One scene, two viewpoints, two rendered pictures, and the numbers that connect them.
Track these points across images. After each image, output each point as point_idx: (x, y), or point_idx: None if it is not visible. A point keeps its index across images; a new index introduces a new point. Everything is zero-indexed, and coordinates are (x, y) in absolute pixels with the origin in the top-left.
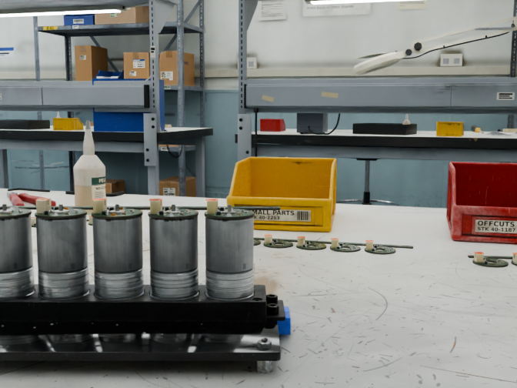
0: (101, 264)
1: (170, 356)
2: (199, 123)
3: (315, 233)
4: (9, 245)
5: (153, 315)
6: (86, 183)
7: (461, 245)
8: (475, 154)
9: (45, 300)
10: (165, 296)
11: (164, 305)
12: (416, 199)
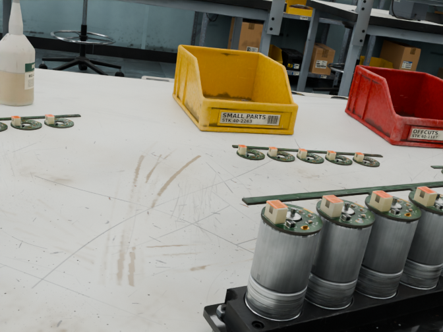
0: (386, 265)
1: None
2: None
3: (284, 137)
4: (311, 260)
5: (418, 306)
6: (18, 70)
7: (407, 151)
8: (199, 5)
9: (335, 312)
10: (426, 286)
11: (429, 296)
12: (120, 33)
